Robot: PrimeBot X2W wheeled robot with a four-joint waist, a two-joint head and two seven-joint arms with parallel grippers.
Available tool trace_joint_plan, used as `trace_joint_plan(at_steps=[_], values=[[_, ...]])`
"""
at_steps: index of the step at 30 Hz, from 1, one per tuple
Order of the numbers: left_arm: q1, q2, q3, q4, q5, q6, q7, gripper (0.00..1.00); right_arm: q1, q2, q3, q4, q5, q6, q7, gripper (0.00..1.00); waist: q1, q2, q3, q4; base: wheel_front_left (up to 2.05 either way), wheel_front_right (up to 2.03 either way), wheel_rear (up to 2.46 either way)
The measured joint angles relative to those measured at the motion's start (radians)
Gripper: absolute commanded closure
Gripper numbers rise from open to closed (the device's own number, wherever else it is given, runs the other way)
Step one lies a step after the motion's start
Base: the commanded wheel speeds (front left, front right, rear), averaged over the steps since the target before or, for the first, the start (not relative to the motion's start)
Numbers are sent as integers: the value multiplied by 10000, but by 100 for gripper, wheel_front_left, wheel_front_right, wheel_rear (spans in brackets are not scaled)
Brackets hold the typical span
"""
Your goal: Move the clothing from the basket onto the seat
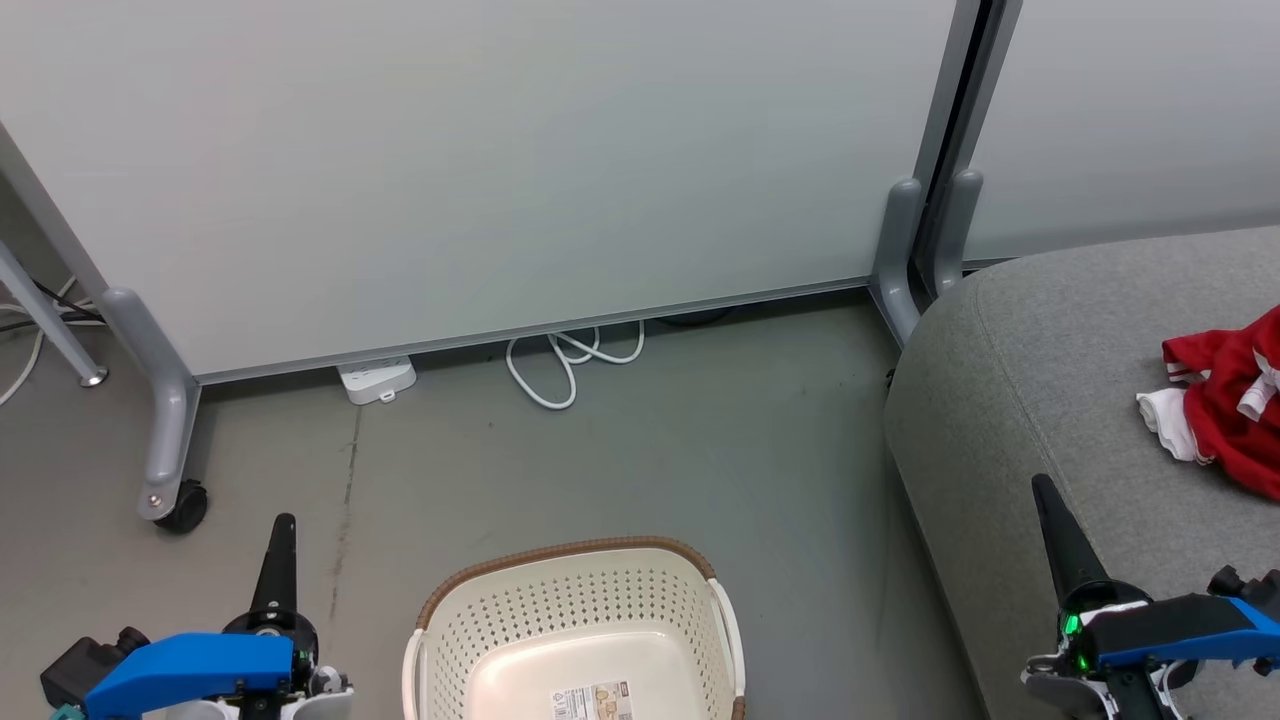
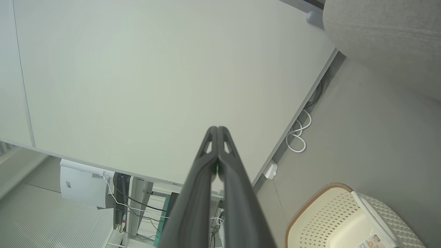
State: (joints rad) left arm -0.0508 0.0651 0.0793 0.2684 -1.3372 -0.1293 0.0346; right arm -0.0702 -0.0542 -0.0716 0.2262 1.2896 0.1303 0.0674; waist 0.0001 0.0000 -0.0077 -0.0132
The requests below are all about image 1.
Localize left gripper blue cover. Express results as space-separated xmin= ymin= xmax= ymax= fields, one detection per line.
xmin=83 ymin=513 xmax=353 ymax=719

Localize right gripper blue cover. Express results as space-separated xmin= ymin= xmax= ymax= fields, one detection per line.
xmin=1022 ymin=474 xmax=1280 ymax=720

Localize red and white garment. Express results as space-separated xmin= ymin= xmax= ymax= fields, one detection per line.
xmin=1137 ymin=305 xmax=1280 ymax=501

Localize cream perforated laundry basket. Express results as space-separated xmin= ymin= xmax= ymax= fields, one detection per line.
xmin=402 ymin=537 xmax=747 ymax=720

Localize black caster wheel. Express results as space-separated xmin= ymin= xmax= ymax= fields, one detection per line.
xmin=155 ymin=480 xmax=210 ymax=534

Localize grey fabric sofa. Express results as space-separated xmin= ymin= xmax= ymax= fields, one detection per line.
xmin=883 ymin=225 xmax=1280 ymax=720

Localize grey curved partition foot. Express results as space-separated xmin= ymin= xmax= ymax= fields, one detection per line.
xmin=933 ymin=168 xmax=984 ymax=298
xmin=100 ymin=288 xmax=201 ymax=521
xmin=872 ymin=178 xmax=923 ymax=346

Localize white power strip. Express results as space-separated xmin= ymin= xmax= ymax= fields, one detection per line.
xmin=337 ymin=356 xmax=417 ymax=405

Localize grey metal table leg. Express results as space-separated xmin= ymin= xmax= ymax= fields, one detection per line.
xmin=0 ymin=240 xmax=109 ymax=388

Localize printed paper label sticker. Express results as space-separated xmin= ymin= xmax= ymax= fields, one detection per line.
xmin=550 ymin=682 xmax=635 ymax=720

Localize narrow white partition panel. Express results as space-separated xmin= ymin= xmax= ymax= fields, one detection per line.
xmin=960 ymin=0 xmax=1280 ymax=266

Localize wide white partition panel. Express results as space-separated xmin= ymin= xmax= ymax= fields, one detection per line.
xmin=0 ymin=0 xmax=986 ymax=386

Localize white coiled power cable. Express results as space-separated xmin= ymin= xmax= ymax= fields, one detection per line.
xmin=505 ymin=320 xmax=647 ymax=411

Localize thin white floor cable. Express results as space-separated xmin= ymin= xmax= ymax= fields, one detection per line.
xmin=0 ymin=278 xmax=81 ymax=406

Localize thin black floor cable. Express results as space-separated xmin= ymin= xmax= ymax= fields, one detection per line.
xmin=0 ymin=282 xmax=106 ymax=333

